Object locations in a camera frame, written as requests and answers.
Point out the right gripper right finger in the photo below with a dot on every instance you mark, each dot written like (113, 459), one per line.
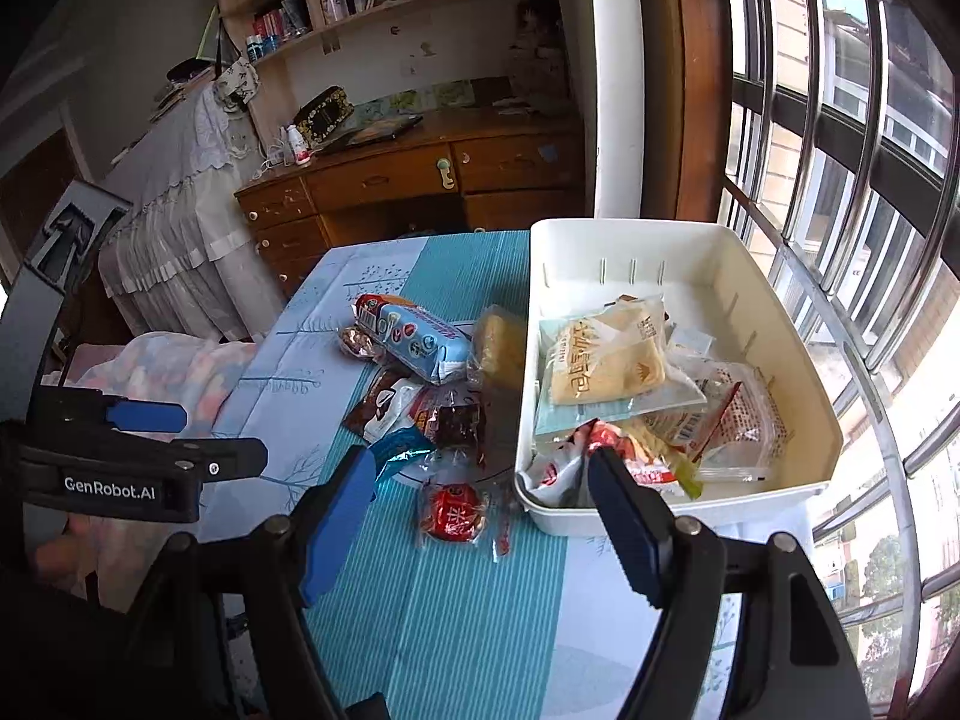
(791, 658)

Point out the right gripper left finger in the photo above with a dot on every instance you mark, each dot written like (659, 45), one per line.
(279, 570)

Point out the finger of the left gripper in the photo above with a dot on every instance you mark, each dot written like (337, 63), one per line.
(137, 416)
(221, 459)

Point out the red orange snack packet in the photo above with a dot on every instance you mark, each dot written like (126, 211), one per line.
(466, 515)

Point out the large brown cake bag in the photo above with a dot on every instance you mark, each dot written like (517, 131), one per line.
(609, 364)

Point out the blue foil snack packet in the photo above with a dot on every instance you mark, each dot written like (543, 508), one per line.
(395, 451)

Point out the person left hand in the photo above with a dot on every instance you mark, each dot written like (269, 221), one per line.
(66, 561)

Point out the floral pink cushion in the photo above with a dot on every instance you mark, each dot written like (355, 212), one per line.
(170, 367)

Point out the white lace covered furniture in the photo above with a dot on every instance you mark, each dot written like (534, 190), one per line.
(183, 258)

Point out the dark red white packet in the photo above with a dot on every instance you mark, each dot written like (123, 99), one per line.
(384, 405)

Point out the small nut snack packet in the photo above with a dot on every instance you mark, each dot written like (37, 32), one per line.
(358, 344)

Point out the clear wrapped cracker packet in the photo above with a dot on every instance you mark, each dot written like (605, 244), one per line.
(737, 435)

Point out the dark brown chocolate packet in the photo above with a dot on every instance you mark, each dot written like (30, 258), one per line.
(453, 417)

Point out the blue white biscuit pack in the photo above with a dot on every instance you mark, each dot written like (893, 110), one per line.
(430, 347)

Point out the small white red bottle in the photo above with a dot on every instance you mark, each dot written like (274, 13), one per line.
(298, 144)

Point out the yellow cake clear packet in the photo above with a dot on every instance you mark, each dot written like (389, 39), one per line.
(498, 349)

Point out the ornate black gold box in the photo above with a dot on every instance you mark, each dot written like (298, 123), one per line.
(318, 119)

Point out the wooden desk with drawers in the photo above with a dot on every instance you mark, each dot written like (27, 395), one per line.
(455, 170)

